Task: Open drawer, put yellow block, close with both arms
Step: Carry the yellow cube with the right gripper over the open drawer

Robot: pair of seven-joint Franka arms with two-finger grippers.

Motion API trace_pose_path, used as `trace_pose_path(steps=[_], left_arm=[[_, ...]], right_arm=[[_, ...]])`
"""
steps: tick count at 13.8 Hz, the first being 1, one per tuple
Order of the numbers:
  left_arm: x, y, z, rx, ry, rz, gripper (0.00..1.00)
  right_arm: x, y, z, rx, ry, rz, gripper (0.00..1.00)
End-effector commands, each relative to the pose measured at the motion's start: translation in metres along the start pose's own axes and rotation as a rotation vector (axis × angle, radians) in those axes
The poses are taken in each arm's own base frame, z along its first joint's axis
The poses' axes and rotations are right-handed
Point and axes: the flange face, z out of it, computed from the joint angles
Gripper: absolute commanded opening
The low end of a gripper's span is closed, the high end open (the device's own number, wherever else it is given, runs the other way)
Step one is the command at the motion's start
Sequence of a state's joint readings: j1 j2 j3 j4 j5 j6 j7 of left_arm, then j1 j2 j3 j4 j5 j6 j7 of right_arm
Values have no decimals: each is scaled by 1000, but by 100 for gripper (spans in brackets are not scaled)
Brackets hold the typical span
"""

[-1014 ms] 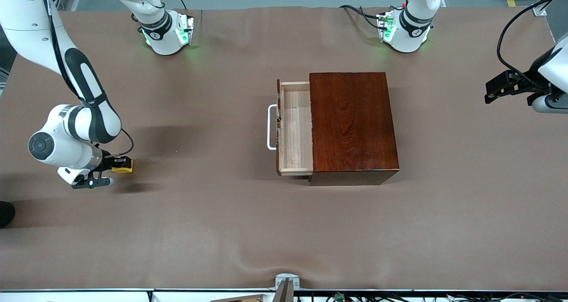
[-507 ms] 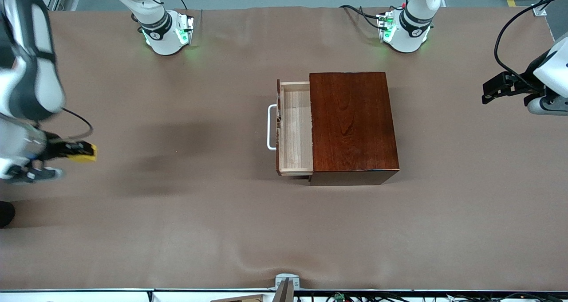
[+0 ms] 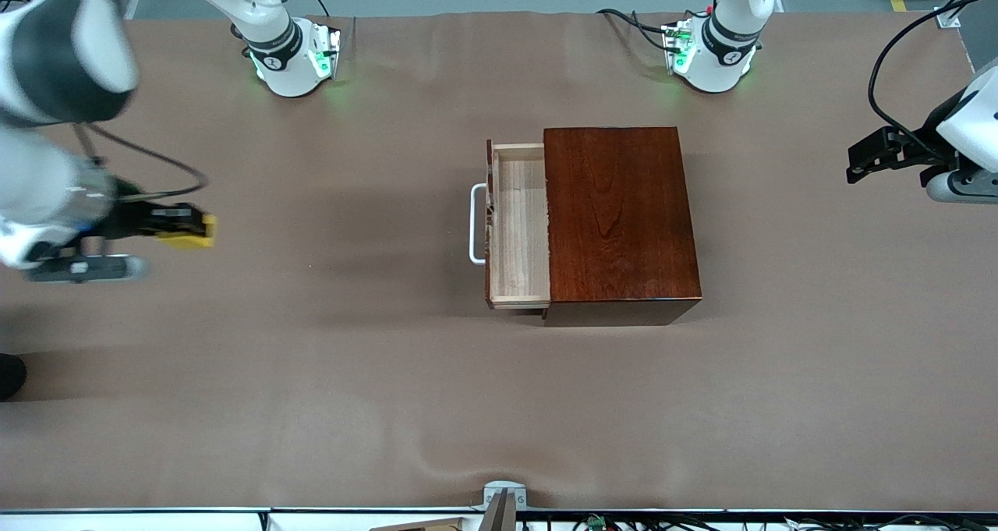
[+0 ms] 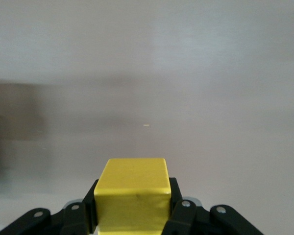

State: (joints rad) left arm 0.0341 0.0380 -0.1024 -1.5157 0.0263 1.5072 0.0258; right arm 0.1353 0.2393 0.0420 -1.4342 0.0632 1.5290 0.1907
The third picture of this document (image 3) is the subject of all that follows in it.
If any dark brown wooden cabinet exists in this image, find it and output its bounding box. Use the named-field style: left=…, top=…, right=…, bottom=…
left=542, top=126, right=702, bottom=327

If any black round object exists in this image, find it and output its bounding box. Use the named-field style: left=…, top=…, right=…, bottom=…
left=0, top=354, right=27, bottom=402

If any brown table cover cloth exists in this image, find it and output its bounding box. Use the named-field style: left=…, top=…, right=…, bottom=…
left=0, top=10, right=998, bottom=512

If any brown cardboard piece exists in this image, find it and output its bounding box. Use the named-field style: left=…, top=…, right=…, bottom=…
left=370, top=518, right=469, bottom=531

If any grey metal camera bracket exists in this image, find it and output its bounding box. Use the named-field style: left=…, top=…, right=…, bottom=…
left=472, top=480, right=527, bottom=531

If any wooden drawer with white handle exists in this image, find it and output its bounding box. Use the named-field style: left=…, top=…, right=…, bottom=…
left=469, top=139, right=552, bottom=310

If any yellow wooden block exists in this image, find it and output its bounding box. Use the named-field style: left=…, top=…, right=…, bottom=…
left=154, top=214, right=218, bottom=250

